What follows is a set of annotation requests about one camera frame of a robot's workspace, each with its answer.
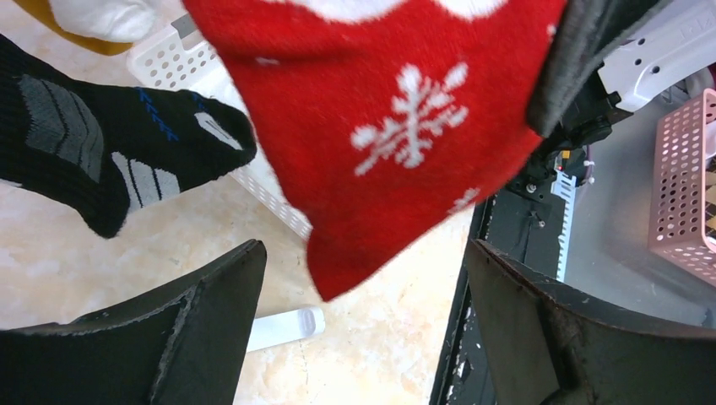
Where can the pink perforated basket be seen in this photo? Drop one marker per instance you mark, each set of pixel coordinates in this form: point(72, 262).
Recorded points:
point(682, 214)

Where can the white clothes rack stand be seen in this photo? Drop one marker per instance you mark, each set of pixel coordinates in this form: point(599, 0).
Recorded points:
point(286, 327)

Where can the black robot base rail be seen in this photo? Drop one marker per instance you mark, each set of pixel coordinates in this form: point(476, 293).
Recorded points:
point(495, 350)

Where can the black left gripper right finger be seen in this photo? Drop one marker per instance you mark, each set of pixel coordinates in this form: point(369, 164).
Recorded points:
point(607, 354)

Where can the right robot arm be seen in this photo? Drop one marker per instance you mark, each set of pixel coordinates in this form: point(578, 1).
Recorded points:
point(608, 60)

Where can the white sock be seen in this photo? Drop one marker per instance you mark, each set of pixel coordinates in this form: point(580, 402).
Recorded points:
point(120, 21)

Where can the white perforated plastic basket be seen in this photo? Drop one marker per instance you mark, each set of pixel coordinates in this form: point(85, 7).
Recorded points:
point(178, 57)

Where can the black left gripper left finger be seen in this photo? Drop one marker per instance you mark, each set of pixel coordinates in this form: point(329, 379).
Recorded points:
point(181, 343)

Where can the mustard yellow striped sock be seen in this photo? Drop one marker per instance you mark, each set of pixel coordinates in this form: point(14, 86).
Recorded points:
point(41, 11)

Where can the black sock with grey pattern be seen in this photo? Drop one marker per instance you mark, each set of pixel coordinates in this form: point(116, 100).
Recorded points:
point(106, 150)

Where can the red snowflake sock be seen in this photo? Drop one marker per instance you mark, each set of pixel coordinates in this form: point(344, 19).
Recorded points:
point(380, 119)

